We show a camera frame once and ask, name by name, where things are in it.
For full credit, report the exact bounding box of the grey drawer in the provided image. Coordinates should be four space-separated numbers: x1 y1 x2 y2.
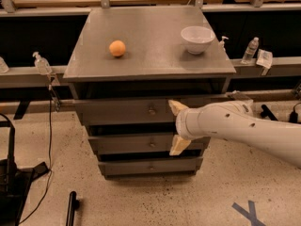
73 93 230 126
99 156 203 177
87 130 214 155

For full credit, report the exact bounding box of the blue tape cross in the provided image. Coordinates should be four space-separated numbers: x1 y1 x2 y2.
232 201 266 226

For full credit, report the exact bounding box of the clear water bottle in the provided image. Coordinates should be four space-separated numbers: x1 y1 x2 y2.
241 37 259 64

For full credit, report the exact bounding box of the black tube on floor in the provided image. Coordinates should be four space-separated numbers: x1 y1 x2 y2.
66 191 80 226

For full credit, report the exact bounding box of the grey bottom drawer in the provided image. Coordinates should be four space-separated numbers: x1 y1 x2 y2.
99 156 203 177

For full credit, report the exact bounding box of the orange fruit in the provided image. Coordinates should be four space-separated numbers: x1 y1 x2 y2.
109 40 126 57

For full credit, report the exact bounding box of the grey top drawer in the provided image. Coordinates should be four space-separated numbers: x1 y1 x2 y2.
73 93 230 126

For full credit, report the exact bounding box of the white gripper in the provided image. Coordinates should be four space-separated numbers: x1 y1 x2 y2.
168 100 204 156

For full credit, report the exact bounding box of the black cable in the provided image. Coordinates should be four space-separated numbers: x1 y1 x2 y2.
18 75 62 225

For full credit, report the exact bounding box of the white wipes packet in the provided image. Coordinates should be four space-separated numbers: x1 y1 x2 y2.
256 49 273 69

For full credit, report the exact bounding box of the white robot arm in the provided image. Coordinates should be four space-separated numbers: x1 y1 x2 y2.
168 100 301 168

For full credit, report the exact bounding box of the black wheeled stand leg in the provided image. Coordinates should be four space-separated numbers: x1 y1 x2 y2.
261 103 300 123

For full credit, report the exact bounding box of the crumpled plastic packet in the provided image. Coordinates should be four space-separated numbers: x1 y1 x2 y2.
227 90 253 105

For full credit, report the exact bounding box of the clear pump bottle left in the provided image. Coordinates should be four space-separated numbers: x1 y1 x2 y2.
33 52 52 75

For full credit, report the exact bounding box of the small pump bottle right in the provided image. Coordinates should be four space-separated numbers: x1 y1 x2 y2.
219 36 229 52

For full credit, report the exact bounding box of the clear bottle far left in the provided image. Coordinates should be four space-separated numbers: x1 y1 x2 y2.
0 57 9 73

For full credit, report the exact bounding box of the white bowl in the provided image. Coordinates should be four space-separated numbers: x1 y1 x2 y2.
181 26 215 55

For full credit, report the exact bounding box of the grey drawer cabinet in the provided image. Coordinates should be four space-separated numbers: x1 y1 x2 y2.
63 5 237 180

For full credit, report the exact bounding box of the grey middle drawer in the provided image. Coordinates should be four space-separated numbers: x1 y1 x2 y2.
87 130 214 155

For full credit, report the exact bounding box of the black stand base left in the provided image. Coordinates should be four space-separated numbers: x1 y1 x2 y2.
0 114 50 226

